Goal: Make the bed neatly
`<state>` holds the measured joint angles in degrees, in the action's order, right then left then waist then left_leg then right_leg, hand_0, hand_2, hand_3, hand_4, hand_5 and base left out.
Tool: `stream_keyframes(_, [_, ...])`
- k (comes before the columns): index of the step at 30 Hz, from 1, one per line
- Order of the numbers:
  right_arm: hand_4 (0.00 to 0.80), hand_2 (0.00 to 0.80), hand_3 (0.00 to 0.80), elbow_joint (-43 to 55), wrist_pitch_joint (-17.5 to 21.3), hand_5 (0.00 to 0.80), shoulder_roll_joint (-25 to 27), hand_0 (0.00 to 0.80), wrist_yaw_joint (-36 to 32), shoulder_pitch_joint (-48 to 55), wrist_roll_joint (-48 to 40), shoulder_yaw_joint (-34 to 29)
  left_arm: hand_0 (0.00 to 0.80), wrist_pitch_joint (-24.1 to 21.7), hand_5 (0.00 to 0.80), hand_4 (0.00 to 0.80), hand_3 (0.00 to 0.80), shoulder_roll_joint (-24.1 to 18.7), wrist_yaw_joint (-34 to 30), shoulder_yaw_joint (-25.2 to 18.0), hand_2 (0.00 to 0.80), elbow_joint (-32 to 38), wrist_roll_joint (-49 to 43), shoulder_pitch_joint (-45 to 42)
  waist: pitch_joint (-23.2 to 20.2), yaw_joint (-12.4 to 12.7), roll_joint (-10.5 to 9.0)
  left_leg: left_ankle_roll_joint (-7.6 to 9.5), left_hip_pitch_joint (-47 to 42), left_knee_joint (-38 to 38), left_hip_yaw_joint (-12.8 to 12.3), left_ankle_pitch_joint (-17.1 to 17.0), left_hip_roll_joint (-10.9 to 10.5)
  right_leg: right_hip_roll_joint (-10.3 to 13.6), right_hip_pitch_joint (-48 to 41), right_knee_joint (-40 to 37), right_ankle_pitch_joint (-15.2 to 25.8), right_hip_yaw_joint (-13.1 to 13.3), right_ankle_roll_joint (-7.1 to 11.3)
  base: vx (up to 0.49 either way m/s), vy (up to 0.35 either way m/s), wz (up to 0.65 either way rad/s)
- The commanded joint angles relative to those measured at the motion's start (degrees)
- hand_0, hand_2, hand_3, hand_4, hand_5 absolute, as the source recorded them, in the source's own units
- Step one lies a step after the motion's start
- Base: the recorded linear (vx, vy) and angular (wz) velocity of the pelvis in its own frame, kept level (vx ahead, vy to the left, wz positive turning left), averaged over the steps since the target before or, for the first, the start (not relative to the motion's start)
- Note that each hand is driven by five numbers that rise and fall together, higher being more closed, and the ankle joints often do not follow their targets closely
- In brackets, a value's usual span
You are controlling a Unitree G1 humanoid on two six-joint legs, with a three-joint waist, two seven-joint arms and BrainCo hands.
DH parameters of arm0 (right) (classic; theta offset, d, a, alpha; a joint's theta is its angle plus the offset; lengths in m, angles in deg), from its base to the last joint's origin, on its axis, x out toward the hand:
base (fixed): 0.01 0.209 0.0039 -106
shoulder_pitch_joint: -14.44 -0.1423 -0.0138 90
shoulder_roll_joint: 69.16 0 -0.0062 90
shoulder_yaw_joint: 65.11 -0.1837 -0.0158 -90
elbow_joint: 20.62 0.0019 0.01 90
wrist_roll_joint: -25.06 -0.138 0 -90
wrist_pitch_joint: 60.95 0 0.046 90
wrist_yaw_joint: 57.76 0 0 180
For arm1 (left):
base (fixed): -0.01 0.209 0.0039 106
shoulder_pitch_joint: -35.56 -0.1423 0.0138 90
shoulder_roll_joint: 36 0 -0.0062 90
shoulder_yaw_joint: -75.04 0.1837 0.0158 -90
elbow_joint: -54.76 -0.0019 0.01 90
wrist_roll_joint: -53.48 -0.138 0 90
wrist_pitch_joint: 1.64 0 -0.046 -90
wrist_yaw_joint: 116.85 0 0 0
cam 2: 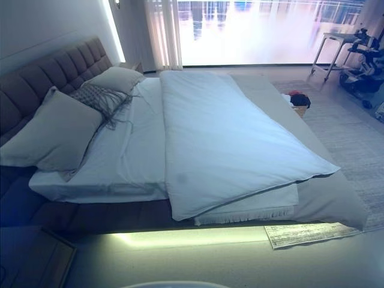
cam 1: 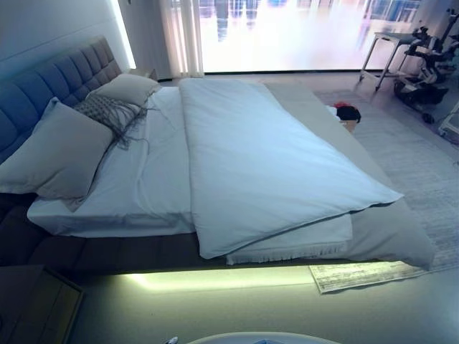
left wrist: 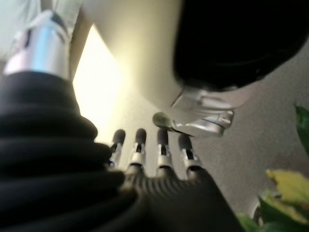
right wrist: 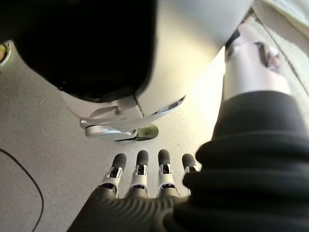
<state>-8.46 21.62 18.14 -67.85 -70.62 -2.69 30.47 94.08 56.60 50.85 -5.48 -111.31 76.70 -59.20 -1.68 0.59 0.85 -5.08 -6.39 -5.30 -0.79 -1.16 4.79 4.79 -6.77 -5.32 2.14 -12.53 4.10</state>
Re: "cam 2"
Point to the vertical wall light strip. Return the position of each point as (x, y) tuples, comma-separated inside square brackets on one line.
[(117, 39)]

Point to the white sheer curtain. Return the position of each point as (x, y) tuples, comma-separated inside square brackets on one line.
[(162, 30)]

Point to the black wheeled equipment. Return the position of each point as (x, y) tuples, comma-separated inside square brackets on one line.
[(357, 76)]

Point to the white duvet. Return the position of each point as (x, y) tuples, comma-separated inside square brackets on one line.
[(225, 144)]

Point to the grey fringed decorative cushion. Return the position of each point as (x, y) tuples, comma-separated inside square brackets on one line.
[(93, 96)]

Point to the mattress with white sheet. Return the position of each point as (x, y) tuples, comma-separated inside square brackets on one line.
[(126, 168)]

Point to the large beige pillow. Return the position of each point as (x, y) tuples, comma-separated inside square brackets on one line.
[(54, 135)]

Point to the small beige pillow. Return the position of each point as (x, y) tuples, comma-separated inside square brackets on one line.
[(120, 78)]

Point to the brown tufted headboard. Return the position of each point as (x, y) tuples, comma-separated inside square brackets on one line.
[(45, 69)]

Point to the wooden laundry basket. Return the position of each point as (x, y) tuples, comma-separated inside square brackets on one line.
[(301, 113)]

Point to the large bright window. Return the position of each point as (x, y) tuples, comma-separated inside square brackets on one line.
[(255, 30)]

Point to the wooden nightstand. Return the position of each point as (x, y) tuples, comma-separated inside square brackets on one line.
[(30, 264)]

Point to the red garment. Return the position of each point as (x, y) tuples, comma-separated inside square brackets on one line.
[(294, 92)]

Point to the metal frame cart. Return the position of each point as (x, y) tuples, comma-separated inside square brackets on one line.
[(339, 37)]

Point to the wall lamp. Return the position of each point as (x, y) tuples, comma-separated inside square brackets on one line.
[(117, 3)]

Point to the black garment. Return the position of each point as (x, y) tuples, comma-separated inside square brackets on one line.
[(301, 100)]

